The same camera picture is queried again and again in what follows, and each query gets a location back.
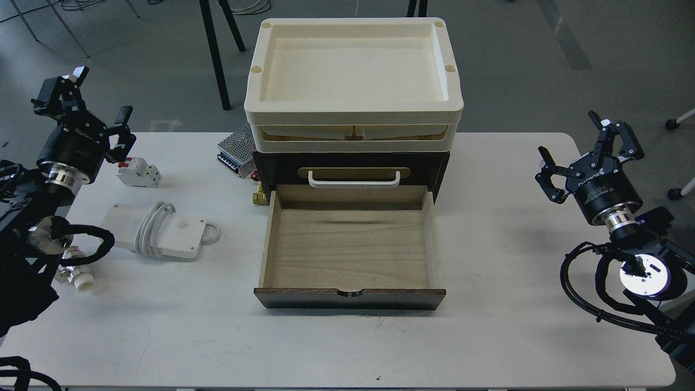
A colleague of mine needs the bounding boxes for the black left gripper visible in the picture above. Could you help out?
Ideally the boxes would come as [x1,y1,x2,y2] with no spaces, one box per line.
[31,66,137,183]

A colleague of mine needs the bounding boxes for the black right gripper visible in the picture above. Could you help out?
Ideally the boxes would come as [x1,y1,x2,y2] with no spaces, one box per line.
[535,111,645,226]

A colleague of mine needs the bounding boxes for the white power adapter with cable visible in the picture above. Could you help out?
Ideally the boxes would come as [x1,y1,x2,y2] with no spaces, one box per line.
[100,202,222,262]

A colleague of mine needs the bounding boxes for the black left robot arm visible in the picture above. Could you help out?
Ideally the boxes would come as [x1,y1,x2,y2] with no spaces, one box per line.
[1,66,136,336]

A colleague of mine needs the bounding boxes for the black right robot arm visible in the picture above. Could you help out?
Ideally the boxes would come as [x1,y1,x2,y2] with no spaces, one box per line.
[535,111,694,371]

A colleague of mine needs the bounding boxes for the office chair caster base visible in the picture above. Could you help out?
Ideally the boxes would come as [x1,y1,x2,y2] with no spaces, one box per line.
[665,108,695,200]

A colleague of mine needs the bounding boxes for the metal mesh power supply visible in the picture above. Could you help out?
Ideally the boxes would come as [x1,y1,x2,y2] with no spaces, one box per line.
[217,122,256,179]

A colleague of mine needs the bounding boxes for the black table leg left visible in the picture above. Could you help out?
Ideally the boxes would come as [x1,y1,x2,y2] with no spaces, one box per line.
[199,1,247,111]

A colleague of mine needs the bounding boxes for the black table leg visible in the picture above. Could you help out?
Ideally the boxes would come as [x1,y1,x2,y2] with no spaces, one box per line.
[199,1,247,111]
[406,0,428,17]

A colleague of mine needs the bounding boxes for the metal valve white fitting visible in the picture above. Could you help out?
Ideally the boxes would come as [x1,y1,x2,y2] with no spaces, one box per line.
[54,247,97,292]

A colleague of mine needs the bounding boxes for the cream plastic lower tray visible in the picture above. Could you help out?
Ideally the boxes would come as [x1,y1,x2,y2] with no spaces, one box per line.
[251,124,457,153]

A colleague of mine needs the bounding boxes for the cream plastic tray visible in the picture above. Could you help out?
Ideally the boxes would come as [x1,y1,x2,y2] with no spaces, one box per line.
[245,17,464,125]
[251,124,457,153]

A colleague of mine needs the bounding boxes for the brass fitting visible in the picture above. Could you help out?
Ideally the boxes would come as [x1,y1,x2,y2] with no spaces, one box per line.
[251,181,269,206]

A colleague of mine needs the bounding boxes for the cream plastic top tray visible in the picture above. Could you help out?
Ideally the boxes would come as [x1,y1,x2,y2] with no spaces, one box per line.
[245,17,464,125]

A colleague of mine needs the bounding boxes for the black table leg right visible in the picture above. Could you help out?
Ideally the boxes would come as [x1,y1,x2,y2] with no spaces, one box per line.
[406,0,428,17]

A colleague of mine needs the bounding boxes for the open wooden drawer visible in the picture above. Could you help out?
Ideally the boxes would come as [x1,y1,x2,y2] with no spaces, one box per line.
[254,185,446,310]

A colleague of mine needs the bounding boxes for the white circuit breaker red switch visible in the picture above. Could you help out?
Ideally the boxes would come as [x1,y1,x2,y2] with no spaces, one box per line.
[117,157,161,188]

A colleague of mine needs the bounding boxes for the cables on floor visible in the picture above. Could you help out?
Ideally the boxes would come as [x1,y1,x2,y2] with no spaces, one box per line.
[60,0,272,16]

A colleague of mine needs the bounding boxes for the grey chair frame legs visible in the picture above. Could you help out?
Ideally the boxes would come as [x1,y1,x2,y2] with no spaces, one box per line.
[2,1,109,59]

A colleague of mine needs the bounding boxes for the white drawer handle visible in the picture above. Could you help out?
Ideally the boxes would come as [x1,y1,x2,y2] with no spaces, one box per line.
[308,170,401,189]

